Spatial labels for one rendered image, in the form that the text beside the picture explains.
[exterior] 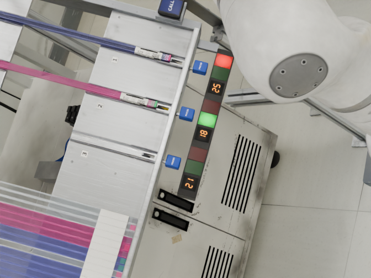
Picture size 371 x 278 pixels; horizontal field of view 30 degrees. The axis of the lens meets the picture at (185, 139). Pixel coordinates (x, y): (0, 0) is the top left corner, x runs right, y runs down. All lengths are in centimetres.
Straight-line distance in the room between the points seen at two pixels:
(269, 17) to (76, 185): 81
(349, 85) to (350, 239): 113
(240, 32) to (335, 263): 130
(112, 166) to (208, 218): 58
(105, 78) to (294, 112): 91
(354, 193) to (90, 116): 85
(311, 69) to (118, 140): 79
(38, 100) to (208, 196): 65
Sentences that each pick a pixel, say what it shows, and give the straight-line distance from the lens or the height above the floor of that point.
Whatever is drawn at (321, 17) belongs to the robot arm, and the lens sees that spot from 76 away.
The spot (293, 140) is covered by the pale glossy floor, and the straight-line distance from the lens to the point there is 223.
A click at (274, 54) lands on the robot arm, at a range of 74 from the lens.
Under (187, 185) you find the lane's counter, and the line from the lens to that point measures 146.
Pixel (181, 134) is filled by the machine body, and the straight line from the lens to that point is 190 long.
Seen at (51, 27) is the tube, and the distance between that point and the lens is 157.
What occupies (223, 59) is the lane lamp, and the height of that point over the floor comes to 66.
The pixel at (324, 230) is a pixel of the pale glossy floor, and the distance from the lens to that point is 204.
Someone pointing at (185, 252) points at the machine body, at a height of 31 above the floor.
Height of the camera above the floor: 158
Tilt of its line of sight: 37 degrees down
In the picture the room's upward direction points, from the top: 63 degrees counter-clockwise
